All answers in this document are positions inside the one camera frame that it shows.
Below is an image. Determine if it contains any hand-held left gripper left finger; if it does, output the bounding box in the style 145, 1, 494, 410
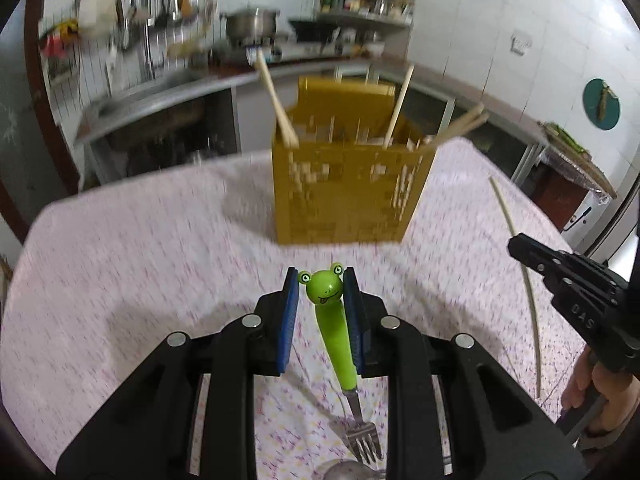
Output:
55, 267, 301, 480

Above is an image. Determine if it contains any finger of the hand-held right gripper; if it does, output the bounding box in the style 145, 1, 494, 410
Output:
507, 232, 571, 286

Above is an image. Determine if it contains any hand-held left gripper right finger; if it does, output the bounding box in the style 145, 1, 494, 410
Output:
342, 266, 588, 480

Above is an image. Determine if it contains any pale wooden chopstick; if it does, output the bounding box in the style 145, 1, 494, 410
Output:
254, 49, 300, 149
433, 102, 487, 147
436, 111, 491, 150
382, 64, 415, 150
489, 177, 544, 399

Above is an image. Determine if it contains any fork with green frog handle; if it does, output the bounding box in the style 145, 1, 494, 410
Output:
297, 261, 385, 466

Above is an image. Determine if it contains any yellow slotted utensil holder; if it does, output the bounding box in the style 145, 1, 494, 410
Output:
271, 75, 439, 246

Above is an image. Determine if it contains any person's right hand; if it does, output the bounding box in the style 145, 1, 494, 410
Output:
561, 347, 640, 454

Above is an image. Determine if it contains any cluttered side table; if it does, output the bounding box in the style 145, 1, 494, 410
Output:
537, 119, 619, 232

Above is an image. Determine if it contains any steel spoon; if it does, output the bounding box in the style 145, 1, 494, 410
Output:
312, 459, 389, 480

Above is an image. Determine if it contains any kitchen counter cabinet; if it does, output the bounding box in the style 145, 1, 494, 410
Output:
75, 54, 551, 197

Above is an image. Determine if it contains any steel pot with lid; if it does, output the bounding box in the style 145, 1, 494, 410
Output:
222, 7, 281, 44

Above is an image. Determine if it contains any brown frosted glass door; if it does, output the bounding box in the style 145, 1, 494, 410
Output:
0, 0, 84, 246

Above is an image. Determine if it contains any white hanging bag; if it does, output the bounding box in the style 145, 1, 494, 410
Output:
77, 0, 119, 29

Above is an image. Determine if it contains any green round wall hanging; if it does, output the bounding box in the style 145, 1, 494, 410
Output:
582, 78, 621, 132

